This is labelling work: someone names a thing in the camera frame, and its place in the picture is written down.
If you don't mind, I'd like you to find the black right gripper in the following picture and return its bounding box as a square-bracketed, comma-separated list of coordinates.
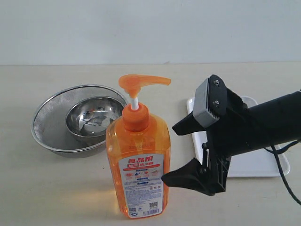
[161, 103, 253, 196]

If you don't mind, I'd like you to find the orange pump soap bottle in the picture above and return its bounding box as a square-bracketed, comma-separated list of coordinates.
[106, 74, 171, 219]

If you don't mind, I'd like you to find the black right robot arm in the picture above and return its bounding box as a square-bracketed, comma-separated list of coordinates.
[162, 90, 301, 196]

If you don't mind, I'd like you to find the small stainless steel bowl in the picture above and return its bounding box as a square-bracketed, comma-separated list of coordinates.
[65, 96, 124, 144]

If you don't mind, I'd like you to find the white rectangular plastic tray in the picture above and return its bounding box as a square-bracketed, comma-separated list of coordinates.
[186, 96, 291, 178]

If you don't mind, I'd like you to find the steel mesh colander basket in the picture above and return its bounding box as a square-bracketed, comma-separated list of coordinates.
[31, 85, 128, 158]

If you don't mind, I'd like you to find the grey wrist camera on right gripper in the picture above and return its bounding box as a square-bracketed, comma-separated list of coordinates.
[192, 78, 220, 131]

